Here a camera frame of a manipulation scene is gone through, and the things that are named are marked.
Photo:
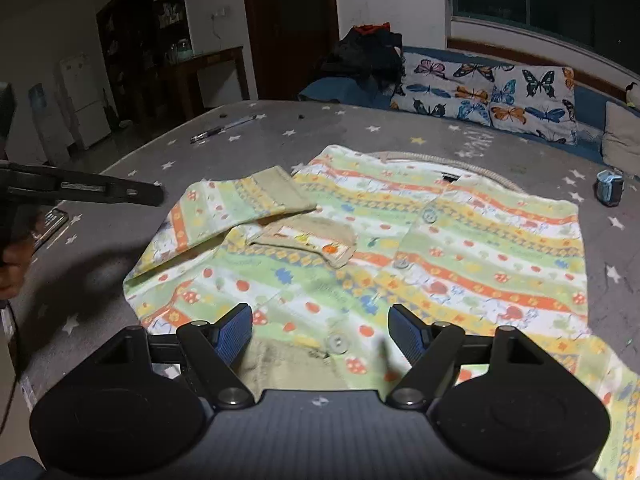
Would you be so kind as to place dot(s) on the beige cushion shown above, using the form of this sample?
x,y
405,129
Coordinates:
x,y
621,139

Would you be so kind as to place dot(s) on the wooden side table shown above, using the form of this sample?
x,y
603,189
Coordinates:
x,y
208,79

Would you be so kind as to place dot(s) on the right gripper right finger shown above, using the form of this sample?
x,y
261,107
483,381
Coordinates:
x,y
432,352

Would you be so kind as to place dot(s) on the butterfly print pillow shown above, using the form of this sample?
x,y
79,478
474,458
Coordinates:
x,y
528,99

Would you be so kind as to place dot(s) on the dark wooden door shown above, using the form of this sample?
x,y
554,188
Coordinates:
x,y
289,42

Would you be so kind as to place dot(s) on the person's left hand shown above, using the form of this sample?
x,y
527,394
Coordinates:
x,y
15,262

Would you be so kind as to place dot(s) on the dark clothes pile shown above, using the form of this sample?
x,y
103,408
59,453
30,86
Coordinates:
x,y
371,52

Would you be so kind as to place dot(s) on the white refrigerator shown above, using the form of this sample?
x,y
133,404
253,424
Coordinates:
x,y
84,100

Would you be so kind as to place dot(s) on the black ballpoint pen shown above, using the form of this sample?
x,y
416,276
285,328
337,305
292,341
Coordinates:
x,y
220,129

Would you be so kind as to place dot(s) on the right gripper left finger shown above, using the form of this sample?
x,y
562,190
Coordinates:
x,y
211,349

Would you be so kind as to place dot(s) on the dark shelf cabinet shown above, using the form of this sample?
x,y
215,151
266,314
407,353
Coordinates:
x,y
139,41

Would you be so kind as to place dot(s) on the colourful patterned baby garment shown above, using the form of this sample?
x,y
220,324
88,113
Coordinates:
x,y
321,256

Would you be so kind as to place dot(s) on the round black induction cooker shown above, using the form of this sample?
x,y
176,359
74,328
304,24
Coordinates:
x,y
489,174

